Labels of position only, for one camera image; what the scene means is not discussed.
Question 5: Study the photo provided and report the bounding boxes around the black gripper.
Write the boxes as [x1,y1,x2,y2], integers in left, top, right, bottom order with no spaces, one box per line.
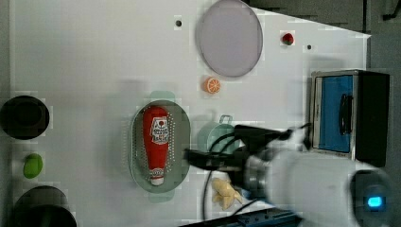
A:
[184,125,292,172]

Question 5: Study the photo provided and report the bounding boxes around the red plush ketchup bottle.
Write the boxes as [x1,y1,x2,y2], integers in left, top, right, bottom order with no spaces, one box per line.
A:
[143,106,169,186]

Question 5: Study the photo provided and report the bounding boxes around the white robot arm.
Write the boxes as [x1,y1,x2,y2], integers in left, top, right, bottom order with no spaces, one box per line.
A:
[184,125,393,227]

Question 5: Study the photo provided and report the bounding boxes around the yellow banana toy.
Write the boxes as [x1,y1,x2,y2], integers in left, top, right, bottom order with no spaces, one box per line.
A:
[212,178,243,210]

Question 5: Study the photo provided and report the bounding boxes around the orange slice toy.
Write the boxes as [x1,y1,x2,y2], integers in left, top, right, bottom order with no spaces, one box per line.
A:
[203,77,220,94]

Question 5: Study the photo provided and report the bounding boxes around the grey round plate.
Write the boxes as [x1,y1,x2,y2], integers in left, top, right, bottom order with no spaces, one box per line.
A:
[196,0,263,78]

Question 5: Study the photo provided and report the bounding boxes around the red strawberry toy far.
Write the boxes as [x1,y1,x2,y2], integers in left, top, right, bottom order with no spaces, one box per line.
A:
[282,33,294,45]

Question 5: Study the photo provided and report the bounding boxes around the silver toaster oven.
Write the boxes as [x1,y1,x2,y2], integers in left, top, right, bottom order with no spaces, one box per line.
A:
[309,69,390,167]

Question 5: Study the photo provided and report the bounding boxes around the black cup lower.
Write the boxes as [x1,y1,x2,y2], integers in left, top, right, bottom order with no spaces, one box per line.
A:
[11,185,78,227]

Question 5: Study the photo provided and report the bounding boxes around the black cup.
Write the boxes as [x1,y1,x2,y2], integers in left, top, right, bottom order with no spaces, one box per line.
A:
[11,185,78,227]
[1,96,50,140]

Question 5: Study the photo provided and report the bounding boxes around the green avocado toy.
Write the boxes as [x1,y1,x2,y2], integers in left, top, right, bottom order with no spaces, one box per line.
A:
[23,153,44,179]

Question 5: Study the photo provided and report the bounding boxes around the black cup upper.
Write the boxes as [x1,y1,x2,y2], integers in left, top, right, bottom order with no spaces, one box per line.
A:
[1,96,50,140]

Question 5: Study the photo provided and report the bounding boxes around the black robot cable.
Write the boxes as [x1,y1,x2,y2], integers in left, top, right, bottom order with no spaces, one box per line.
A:
[201,131,269,221]

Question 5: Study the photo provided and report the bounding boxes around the green pot with handle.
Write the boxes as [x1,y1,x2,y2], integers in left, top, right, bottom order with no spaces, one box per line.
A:
[197,114,234,152]

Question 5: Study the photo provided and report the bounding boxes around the blue metal frame rail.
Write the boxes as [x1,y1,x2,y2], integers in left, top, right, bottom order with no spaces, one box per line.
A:
[181,208,303,227]

